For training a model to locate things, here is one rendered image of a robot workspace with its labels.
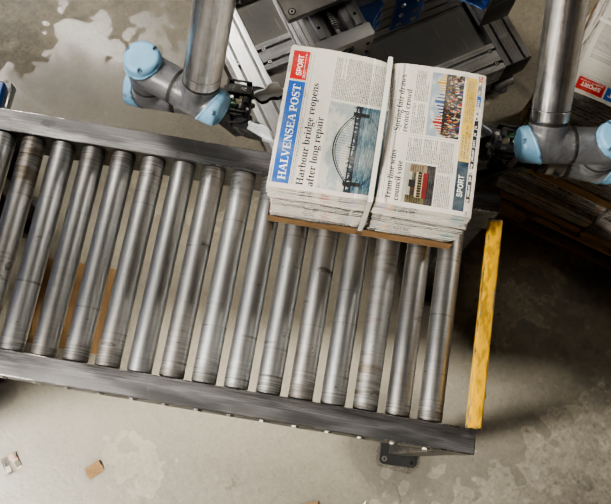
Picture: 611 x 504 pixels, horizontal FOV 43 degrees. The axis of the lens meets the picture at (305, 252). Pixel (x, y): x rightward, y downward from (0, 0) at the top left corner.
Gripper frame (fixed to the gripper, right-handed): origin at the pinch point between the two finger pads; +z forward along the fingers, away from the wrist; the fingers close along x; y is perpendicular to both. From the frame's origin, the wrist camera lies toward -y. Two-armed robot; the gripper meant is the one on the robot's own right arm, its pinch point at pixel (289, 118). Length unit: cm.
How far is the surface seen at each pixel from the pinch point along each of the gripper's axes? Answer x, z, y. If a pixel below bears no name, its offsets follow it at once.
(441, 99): -2.1, 28.5, 23.9
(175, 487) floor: -83, -18, -80
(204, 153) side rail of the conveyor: -11.3, -16.4, 0.4
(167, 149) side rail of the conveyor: -11.8, -24.2, 0.4
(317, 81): -2.7, 5.3, 24.1
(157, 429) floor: -68, -27, -80
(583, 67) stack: 22, 61, 3
